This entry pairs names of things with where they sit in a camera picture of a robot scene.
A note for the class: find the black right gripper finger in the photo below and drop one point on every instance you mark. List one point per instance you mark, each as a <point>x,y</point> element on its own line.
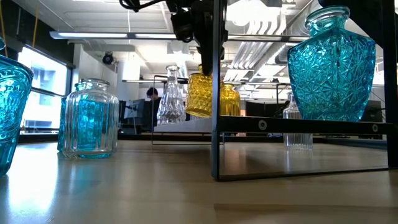
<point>207,60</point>

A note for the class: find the yellow hobnail glass vase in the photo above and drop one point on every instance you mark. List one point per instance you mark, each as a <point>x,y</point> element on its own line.
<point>197,96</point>

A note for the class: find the yellow ribbed glass jar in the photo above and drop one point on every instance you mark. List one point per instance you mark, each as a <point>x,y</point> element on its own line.
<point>231,101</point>

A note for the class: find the clear diamond-cut tall vase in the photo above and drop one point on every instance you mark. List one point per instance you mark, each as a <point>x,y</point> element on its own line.
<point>171,102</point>

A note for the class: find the teal star-cut glass vase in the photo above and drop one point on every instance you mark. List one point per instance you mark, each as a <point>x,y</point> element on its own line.
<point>331,77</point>

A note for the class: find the teal quilted glass vase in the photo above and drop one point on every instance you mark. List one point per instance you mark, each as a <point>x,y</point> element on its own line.
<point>60,130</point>

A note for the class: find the white ceiling pipes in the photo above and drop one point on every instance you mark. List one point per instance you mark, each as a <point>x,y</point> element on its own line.
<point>258,46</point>

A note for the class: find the person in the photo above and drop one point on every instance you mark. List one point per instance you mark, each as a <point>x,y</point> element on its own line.
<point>154,105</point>
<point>284,107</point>

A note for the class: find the black office partition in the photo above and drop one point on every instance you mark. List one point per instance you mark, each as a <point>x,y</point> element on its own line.
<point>264,109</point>

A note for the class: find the grey angled desk monitor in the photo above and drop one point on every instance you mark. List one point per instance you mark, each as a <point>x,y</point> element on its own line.
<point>133,109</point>

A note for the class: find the long ceiling light strip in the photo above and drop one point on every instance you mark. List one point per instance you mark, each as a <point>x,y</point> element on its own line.
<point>93,35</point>

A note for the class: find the clear ribbed square decanter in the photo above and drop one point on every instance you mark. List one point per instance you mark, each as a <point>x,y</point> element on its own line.
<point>297,141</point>

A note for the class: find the clear ribbed glass jar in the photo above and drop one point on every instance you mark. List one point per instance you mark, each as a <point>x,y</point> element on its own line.
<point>109,130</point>

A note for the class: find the bright office window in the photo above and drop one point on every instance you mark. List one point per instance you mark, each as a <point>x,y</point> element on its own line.
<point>46,93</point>

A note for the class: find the black desk monitor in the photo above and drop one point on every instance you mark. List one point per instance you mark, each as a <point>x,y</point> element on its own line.
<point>377,113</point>

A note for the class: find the teal embossed glass vase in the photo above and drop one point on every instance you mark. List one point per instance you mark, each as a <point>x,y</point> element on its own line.
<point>12,102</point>

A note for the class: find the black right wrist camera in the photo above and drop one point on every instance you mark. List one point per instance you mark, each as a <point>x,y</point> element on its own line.
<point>183,26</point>

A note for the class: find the black aluminium table frame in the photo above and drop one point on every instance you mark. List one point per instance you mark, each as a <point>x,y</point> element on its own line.
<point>174,137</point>

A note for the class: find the wooden shelf with black frame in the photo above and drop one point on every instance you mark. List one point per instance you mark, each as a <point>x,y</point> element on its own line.
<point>216,149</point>

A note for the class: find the silver ventilation duct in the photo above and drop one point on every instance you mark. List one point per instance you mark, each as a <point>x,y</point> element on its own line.
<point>300,25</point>

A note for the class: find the black dome camera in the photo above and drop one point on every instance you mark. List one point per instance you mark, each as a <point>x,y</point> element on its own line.
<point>108,58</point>

